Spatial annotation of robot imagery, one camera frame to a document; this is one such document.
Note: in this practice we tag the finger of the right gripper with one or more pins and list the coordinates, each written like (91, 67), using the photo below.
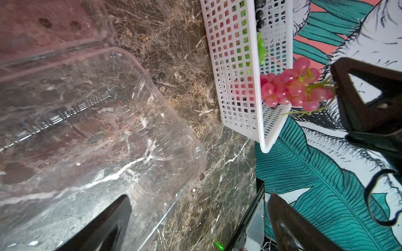
(384, 113)

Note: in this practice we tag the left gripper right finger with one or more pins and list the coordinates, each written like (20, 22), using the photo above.
(292, 231)

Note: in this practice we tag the black front mounting rail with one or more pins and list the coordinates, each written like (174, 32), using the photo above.
(250, 234)

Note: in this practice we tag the red grape bunch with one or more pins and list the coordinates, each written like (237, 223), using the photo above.
(299, 87)

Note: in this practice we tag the dark purple grape bunch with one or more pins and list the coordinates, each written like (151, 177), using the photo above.
(259, 13)

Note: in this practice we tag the green grape bunch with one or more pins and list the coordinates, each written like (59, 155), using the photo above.
(262, 51)

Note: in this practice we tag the white plastic perforated basket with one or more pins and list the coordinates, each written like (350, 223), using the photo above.
(232, 40)

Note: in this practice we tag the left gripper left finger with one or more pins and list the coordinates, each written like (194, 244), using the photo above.
(106, 232)

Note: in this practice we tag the clear plastic clamshell container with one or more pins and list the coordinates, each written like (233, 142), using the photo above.
(82, 123)

